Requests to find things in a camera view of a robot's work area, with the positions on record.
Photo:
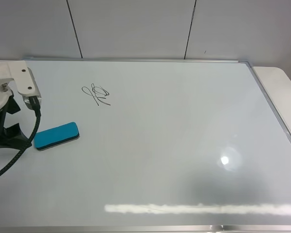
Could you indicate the blue whiteboard eraser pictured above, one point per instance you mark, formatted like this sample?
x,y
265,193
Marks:
x,y
55,136

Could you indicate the black marker scribble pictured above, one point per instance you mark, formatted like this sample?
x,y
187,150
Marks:
x,y
98,93

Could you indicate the white framed whiteboard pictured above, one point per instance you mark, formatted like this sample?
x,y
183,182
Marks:
x,y
183,147

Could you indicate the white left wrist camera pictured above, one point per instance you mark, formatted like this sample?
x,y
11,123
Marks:
x,y
23,79

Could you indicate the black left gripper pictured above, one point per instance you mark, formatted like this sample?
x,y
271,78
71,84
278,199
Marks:
x,y
11,137

